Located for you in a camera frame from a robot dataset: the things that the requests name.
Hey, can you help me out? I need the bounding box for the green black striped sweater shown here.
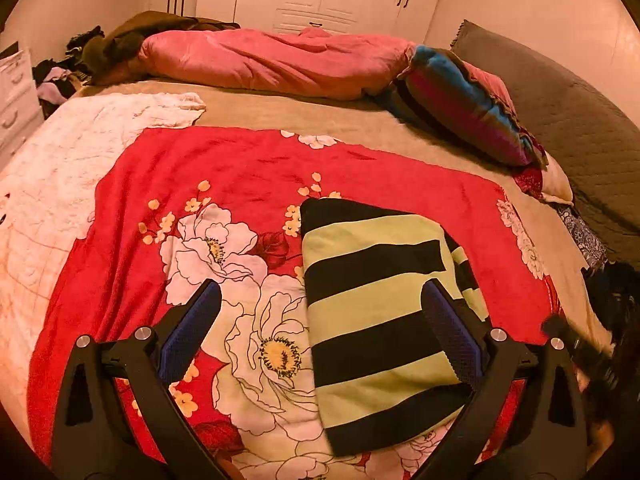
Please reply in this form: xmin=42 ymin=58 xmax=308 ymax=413
xmin=299 ymin=197 xmax=491 ymax=458

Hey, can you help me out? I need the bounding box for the red lace cloth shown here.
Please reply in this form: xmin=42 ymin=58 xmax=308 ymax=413
xmin=512 ymin=166 xmax=546 ymax=199

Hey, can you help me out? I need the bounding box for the grey quilted headboard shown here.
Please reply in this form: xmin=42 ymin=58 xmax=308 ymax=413
xmin=450 ymin=20 xmax=640 ymax=267

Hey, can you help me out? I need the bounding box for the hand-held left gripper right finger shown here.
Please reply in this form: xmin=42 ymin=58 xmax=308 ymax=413
xmin=412 ymin=280 xmax=588 ymax=480

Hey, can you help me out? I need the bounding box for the brown blanket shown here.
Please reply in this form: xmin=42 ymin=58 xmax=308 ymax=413
xmin=82 ymin=11 xmax=241 ymax=86

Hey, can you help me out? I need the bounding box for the multicolour striped pillow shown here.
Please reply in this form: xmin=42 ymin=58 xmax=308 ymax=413
xmin=385 ymin=45 xmax=551 ymax=168

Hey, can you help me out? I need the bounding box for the pink duvet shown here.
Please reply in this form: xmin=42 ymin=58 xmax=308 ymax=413
xmin=137 ymin=27 xmax=418 ymax=102

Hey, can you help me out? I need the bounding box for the blue patterned cloth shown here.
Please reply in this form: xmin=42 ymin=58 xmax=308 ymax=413
xmin=555 ymin=202 xmax=610 ymax=271

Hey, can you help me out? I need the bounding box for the red floral blanket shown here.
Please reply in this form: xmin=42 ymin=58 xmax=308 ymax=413
xmin=27 ymin=127 xmax=566 ymax=480

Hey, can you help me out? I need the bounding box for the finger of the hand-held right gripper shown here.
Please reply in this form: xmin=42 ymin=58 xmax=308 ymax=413
xmin=542 ymin=312 xmax=578 ymax=353

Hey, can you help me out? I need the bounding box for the white drawer unit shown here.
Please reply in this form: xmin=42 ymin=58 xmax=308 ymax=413
xmin=0 ymin=49 xmax=45 ymax=171

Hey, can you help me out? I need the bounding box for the white pillow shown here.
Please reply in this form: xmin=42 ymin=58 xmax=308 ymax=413
xmin=540 ymin=162 xmax=575 ymax=206

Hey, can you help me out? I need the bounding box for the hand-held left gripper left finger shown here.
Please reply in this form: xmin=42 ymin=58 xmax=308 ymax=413
xmin=50 ymin=280 xmax=231 ymax=480

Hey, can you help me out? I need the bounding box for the bed with beige sheet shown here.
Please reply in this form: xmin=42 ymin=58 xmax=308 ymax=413
xmin=0 ymin=77 xmax=613 ymax=361

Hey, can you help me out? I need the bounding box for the white blanket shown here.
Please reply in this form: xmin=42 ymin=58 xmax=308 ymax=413
xmin=0 ymin=92 xmax=207 ymax=441

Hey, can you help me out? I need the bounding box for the pile of clothes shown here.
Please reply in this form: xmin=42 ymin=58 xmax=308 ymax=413
xmin=32 ymin=25 xmax=106 ymax=121

